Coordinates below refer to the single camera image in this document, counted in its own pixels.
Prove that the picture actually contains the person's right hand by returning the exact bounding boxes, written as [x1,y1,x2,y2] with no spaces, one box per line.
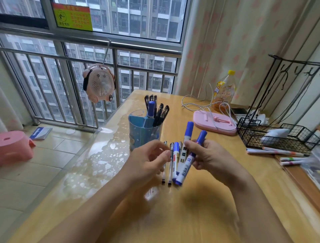
[184,139,242,181]

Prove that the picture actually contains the person's left hand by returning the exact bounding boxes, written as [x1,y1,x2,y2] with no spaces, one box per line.
[121,139,172,186]

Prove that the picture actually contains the blue cap whiteboard marker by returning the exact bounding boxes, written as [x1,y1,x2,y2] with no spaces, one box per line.
[175,130,208,186]
[147,101,156,119]
[178,121,194,176]
[172,142,180,183]

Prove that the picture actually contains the person's left forearm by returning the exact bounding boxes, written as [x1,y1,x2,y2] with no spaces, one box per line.
[37,173,143,243]

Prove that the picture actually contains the person's right forearm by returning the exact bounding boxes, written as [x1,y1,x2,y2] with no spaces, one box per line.
[221,171,293,243]

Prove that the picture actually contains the blue pen holder cup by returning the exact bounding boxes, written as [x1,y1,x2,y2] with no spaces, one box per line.
[128,109,163,152]

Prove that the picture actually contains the pink phone stand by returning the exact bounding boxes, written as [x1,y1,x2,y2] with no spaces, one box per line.
[193,110,237,136]

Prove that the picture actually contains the yellow cap plastic bottle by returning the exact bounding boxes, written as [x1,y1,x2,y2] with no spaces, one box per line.
[212,70,237,113]

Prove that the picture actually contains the white soft object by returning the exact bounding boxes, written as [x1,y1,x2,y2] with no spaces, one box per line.
[259,128,291,145]

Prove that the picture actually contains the white and orange highlighter pen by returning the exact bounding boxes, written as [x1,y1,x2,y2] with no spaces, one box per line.
[262,146,305,157]

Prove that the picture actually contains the white and pink highlighter pen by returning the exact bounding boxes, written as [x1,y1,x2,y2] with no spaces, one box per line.
[279,160,305,166]

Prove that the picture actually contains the pink pig-shaped fan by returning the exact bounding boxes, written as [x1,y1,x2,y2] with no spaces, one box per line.
[82,64,117,103]

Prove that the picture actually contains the clear plastic bag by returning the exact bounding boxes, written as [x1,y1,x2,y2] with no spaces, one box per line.
[299,150,320,192]

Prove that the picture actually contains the blue booklet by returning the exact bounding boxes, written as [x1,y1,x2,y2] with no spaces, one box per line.
[30,127,53,140]

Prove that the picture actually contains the pink patterned curtain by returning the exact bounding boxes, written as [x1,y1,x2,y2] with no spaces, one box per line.
[174,0,320,126]

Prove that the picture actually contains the grey apartment buildings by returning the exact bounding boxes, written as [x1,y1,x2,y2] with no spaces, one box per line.
[0,0,182,126]

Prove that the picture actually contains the metal window guard railing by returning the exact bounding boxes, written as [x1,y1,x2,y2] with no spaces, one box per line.
[0,22,182,133]

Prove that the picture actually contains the pink plastic stool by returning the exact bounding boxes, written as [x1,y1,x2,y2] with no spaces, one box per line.
[0,130,36,167]

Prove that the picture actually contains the yellow and red window sticker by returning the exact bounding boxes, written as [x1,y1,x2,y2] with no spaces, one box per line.
[52,3,94,32]

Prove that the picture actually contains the white cable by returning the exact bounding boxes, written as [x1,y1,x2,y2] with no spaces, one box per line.
[181,83,237,124]

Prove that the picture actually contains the black wire rack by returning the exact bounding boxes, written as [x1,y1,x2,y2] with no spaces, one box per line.
[236,54,320,157]

